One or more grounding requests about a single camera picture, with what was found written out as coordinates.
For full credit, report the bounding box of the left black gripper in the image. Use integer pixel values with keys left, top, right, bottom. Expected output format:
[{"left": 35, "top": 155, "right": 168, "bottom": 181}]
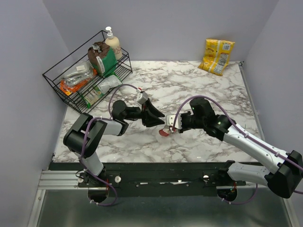
[{"left": 123, "top": 98, "right": 165, "bottom": 128}]

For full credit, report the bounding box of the metal red key organizer plate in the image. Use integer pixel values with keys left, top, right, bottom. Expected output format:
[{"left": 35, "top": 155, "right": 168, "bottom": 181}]
[{"left": 159, "top": 128, "right": 174, "bottom": 137}]

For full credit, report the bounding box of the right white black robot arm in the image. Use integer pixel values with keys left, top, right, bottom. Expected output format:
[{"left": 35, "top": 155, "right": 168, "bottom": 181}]
[{"left": 173, "top": 96, "right": 303, "bottom": 199}]

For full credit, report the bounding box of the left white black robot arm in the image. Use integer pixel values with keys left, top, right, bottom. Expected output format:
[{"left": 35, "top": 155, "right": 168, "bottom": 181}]
[{"left": 63, "top": 99, "right": 165, "bottom": 187}]

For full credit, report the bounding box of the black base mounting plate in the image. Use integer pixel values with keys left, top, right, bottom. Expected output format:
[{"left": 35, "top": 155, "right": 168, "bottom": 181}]
[{"left": 48, "top": 162, "right": 276, "bottom": 198}]

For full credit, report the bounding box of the green white snack packet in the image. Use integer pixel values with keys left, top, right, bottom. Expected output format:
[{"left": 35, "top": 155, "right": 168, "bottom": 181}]
[{"left": 83, "top": 73, "right": 122, "bottom": 108}]

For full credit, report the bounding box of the yellow chips bag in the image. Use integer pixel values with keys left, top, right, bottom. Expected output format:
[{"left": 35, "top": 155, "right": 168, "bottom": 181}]
[{"left": 198, "top": 38, "right": 235, "bottom": 76}]

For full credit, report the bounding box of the brown green bag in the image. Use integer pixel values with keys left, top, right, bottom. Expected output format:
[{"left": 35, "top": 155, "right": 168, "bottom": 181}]
[{"left": 87, "top": 42, "right": 117, "bottom": 77}]

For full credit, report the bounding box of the clear plastic packet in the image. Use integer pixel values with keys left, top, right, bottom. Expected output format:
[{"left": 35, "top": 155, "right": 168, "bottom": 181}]
[{"left": 62, "top": 61, "right": 94, "bottom": 86}]

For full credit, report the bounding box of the cream pump lotion bottle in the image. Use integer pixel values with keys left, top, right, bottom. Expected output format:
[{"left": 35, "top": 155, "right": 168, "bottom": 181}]
[{"left": 105, "top": 26, "right": 123, "bottom": 60}]

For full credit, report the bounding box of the orange snack packet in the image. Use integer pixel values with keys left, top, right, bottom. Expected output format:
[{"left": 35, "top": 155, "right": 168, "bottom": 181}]
[{"left": 60, "top": 80, "right": 89, "bottom": 96}]

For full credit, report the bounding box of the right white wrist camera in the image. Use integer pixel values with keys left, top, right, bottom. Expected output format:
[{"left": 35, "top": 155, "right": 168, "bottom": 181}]
[{"left": 165, "top": 114, "right": 182, "bottom": 133}]

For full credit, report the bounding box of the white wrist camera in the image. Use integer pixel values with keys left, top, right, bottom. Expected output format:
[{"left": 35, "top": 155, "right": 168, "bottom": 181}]
[
  {"left": 165, "top": 114, "right": 182, "bottom": 133},
  {"left": 136, "top": 91, "right": 149, "bottom": 105}
]

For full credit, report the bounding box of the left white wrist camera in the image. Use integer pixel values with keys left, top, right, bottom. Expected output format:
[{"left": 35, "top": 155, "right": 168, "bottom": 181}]
[{"left": 136, "top": 91, "right": 149, "bottom": 105}]

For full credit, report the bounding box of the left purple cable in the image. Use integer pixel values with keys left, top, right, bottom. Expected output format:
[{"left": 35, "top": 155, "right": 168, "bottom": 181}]
[{"left": 79, "top": 84, "right": 143, "bottom": 207}]

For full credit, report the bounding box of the purple cable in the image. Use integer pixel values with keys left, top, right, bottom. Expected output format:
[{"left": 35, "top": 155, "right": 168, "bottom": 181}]
[
  {"left": 172, "top": 95, "right": 303, "bottom": 205},
  {"left": 79, "top": 84, "right": 143, "bottom": 207}
]

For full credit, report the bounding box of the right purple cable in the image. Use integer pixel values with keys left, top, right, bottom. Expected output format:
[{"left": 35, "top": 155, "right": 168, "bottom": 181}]
[{"left": 172, "top": 95, "right": 303, "bottom": 205}]

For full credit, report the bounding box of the black wire rack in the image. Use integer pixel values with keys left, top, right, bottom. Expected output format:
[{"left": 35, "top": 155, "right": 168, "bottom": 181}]
[{"left": 42, "top": 30, "right": 133, "bottom": 114}]

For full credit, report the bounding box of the aluminium rail frame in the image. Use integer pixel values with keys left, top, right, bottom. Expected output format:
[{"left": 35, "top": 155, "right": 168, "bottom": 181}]
[{"left": 28, "top": 169, "right": 299, "bottom": 227}]

